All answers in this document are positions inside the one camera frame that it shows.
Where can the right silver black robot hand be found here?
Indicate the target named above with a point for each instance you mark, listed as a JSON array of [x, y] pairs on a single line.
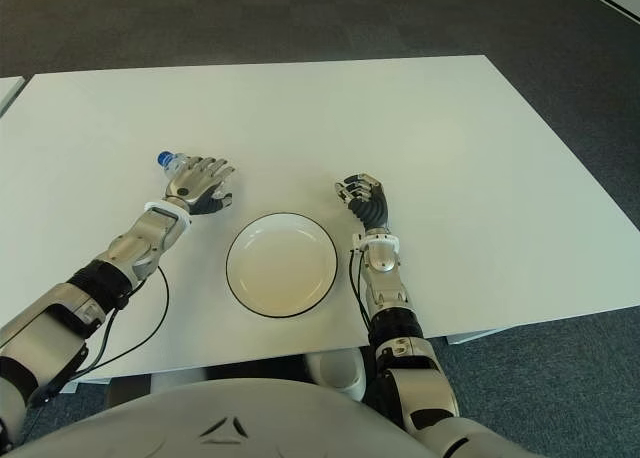
[[372, 205]]

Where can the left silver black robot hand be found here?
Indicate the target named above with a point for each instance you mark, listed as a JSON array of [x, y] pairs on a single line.
[[192, 183]]

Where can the clear bottle with blue cap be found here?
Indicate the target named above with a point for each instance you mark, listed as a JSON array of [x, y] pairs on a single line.
[[165, 159]]

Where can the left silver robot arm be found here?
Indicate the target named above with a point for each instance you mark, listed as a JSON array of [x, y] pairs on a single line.
[[145, 238]]

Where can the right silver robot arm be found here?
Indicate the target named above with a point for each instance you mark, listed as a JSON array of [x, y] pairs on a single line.
[[385, 278]]

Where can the white plate with black rim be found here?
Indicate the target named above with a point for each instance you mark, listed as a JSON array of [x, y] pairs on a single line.
[[285, 268]]

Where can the white round bin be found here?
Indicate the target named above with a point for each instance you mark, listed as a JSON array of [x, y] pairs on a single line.
[[340, 373]]

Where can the white neighbouring table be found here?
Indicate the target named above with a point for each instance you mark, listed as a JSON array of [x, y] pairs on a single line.
[[7, 93]]

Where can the grey robot torso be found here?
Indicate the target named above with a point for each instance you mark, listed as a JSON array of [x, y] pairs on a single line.
[[225, 408]]

